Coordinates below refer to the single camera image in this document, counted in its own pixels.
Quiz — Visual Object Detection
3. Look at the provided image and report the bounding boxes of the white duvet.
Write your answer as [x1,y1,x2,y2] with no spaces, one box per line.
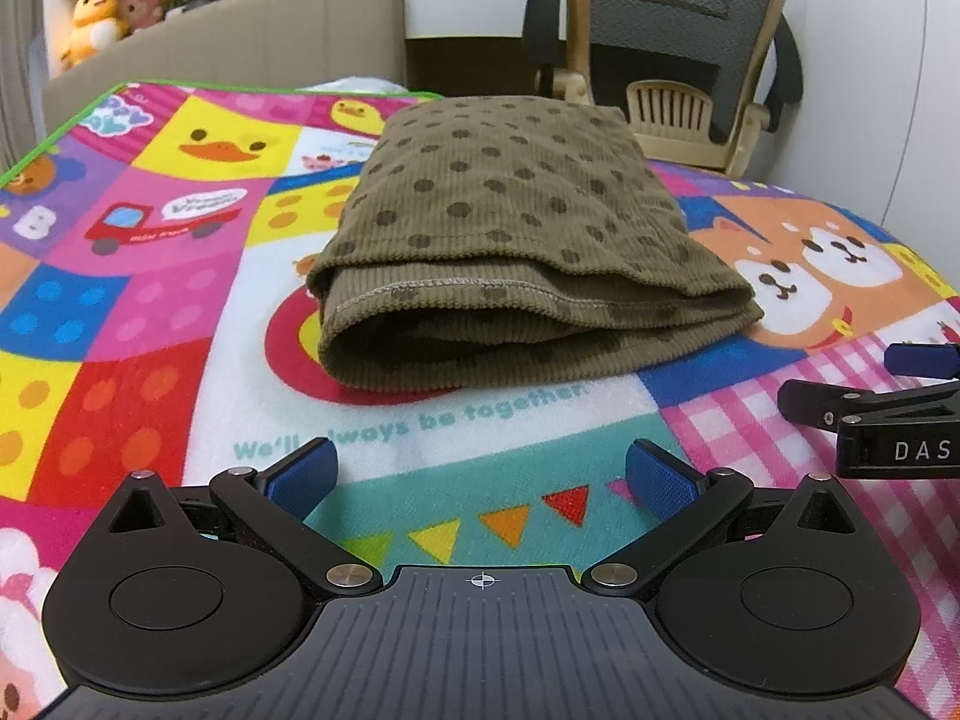
[300,75,410,95]

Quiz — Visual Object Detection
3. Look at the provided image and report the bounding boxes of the colourful cartoon printed blanket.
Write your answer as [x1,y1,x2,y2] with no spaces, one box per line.
[0,79,960,720]

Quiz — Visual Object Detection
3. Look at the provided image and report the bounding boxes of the brown dotted corduroy garment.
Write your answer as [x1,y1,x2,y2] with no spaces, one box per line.
[306,95,764,395]

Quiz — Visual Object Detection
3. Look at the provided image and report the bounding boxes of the white desk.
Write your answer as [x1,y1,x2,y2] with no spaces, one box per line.
[401,0,571,42]

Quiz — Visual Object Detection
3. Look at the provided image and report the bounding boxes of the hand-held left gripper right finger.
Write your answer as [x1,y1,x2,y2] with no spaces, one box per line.
[583,441,862,602]

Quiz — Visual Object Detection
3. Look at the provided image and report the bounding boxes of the beige padded bed headboard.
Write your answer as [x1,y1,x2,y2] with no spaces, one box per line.
[41,0,410,136]

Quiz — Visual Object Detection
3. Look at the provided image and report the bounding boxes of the beige mesh office chair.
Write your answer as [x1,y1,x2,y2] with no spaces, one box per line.
[521,0,800,177]

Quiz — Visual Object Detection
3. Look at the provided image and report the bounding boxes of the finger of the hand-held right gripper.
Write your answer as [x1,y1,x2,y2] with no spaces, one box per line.
[885,341,960,376]
[778,379,960,428]

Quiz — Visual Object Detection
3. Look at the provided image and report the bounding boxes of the yellow duck plush toy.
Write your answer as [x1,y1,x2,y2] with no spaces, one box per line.
[58,0,130,67]

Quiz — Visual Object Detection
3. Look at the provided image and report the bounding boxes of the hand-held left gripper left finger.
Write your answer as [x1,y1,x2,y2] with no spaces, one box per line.
[105,441,383,602]

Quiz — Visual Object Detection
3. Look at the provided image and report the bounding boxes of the grey curtain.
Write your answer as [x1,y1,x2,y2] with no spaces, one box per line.
[0,0,53,166]

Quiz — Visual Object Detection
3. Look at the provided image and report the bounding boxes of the pink plush toy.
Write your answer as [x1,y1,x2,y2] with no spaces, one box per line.
[120,0,166,35]

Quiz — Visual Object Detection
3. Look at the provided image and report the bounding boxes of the white wardrobe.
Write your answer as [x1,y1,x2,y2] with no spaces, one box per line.
[780,0,960,241]

